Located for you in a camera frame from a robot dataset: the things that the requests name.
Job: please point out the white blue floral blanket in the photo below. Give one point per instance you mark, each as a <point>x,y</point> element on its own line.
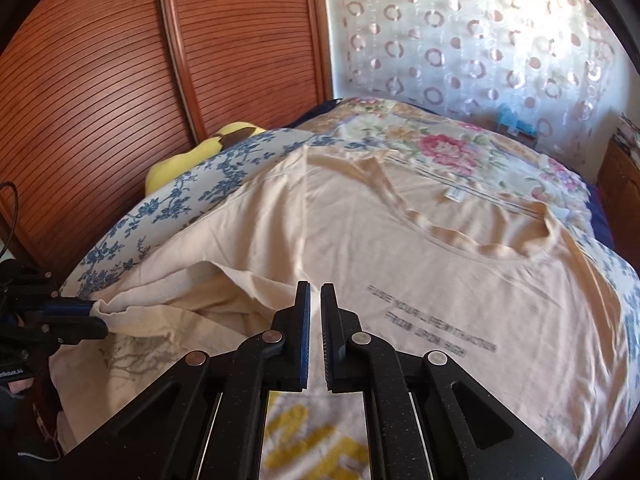
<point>165,205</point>

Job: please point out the beige printed t-shirt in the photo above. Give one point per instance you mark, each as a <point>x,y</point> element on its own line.
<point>350,240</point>

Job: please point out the colourful floral blanket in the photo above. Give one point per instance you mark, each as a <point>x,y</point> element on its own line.
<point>430,145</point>

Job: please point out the stack of papers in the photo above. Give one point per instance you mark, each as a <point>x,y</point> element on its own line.
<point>629,135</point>

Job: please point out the wooden cabinet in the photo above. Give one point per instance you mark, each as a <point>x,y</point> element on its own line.
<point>622,195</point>

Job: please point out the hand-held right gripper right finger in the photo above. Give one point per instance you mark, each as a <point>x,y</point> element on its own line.
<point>327,345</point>

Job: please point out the white circle-patterned curtain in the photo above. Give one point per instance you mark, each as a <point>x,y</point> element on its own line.
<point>450,35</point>

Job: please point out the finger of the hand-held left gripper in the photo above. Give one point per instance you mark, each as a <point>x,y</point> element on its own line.
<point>70,331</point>
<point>72,307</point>

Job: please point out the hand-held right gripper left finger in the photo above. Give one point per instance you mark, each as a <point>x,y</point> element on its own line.
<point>302,340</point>

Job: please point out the yellow plush pillow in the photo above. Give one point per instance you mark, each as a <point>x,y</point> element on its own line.
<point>175,165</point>

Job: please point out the white cloth with yellow print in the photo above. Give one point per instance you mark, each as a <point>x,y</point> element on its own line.
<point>310,435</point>

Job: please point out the blue toy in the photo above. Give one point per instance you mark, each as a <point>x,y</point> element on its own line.
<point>512,120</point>

